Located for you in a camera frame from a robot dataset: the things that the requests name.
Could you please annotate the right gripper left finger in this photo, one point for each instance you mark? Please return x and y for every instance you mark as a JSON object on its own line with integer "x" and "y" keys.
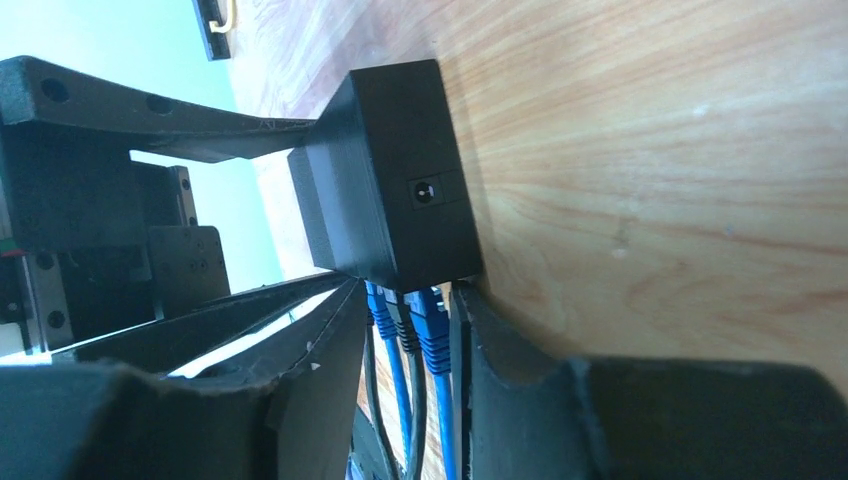
{"x": 284, "y": 409}

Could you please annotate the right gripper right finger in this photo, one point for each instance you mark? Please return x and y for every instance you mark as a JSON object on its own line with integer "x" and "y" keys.
{"x": 525, "y": 415}

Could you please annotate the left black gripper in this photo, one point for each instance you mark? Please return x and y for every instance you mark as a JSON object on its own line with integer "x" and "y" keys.
{"x": 93, "y": 242}

